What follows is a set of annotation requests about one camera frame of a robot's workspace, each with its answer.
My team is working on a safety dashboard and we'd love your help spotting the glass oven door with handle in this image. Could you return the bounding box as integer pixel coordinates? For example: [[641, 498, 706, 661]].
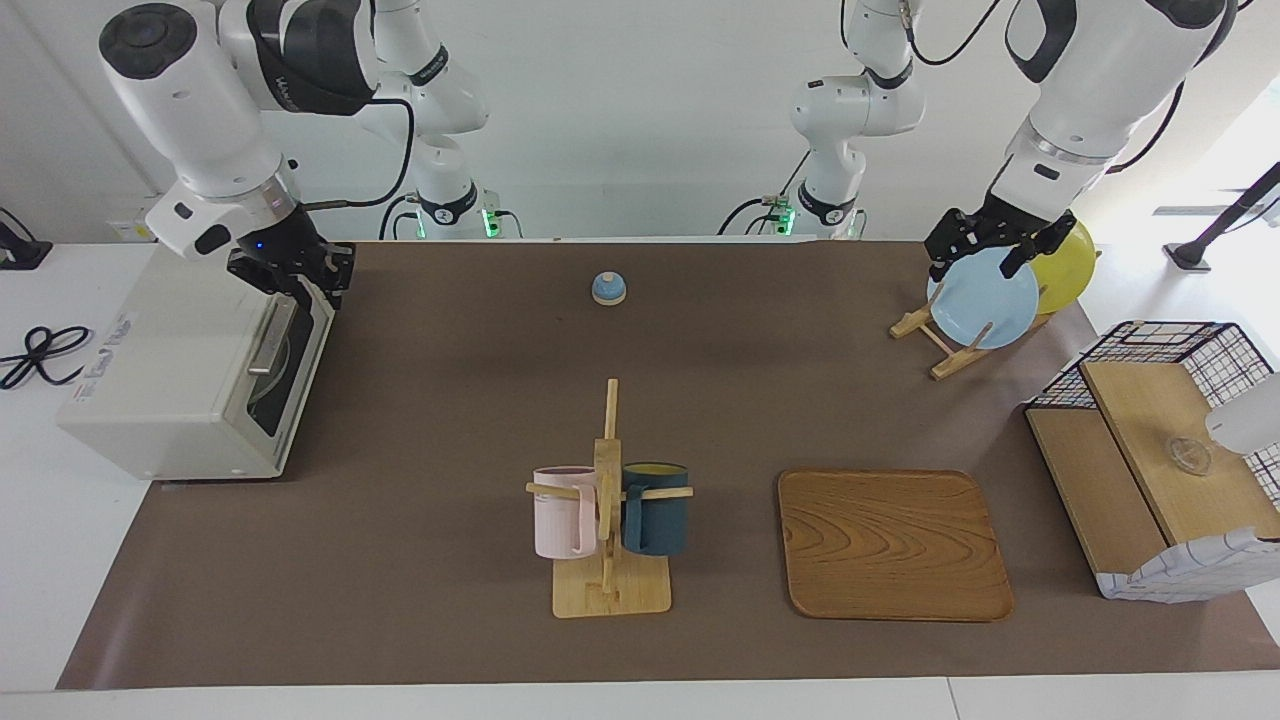
[[225, 288, 336, 477]]

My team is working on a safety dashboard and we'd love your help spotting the wooden mug tree stand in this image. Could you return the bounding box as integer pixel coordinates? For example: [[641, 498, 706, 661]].
[[526, 378, 694, 619]]

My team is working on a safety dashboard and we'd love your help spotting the wooden plate rack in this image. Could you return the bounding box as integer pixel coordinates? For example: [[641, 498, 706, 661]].
[[890, 305, 1051, 381]]

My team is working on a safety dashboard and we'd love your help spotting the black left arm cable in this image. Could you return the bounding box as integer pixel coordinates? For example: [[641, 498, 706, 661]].
[[900, 0, 1003, 68]]

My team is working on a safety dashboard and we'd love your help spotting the black desk clamp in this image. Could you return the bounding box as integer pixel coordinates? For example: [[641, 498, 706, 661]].
[[0, 207, 53, 271]]

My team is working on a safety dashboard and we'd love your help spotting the pink mug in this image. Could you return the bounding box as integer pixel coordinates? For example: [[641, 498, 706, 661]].
[[532, 466, 599, 560]]

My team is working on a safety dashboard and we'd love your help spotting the brown wooden tray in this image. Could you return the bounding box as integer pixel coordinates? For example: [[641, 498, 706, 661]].
[[778, 469, 1015, 623]]

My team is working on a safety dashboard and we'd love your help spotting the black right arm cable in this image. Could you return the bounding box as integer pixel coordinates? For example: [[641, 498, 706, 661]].
[[300, 95, 416, 213]]

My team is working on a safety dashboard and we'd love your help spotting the white toaster oven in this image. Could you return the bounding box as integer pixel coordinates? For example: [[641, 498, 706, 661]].
[[57, 243, 336, 481]]

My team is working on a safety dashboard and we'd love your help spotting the black coiled power cable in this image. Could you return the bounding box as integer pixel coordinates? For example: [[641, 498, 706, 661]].
[[0, 326, 93, 391]]

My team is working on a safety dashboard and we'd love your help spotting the white checked cloth liner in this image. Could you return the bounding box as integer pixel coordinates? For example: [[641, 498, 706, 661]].
[[1097, 527, 1280, 603]]

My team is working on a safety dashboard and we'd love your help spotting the white rounded object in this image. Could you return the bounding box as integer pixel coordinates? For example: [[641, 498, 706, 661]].
[[1205, 372, 1280, 456]]

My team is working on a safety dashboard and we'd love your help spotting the dark blue mug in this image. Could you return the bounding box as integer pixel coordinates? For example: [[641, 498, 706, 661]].
[[620, 461, 690, 557]]

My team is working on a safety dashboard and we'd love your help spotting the brown table mat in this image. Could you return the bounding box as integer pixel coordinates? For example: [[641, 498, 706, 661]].
[[57, 240, 1280, 691]]

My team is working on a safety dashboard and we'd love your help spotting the yellow plate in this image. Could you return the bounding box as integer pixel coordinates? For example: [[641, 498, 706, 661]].
[[1030, 220, 1097, 316]]

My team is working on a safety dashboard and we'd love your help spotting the black base cable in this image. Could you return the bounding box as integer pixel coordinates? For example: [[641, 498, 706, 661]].
[[378, 193, 426, 241], [716, 150, 813, 237]]

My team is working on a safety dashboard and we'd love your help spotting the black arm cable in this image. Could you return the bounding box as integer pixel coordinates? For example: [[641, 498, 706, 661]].
[[900, 0, 1003, 68], [300, 95, 416, 213]]

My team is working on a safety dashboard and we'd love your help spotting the light blue plate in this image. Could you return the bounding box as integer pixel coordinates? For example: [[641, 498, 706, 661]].
[[927, 247, 1041, 350]]

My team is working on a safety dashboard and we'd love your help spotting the wooden shelf with wire basket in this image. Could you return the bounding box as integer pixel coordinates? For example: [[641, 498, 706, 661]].
[[1024, 321, 1280, 602]]

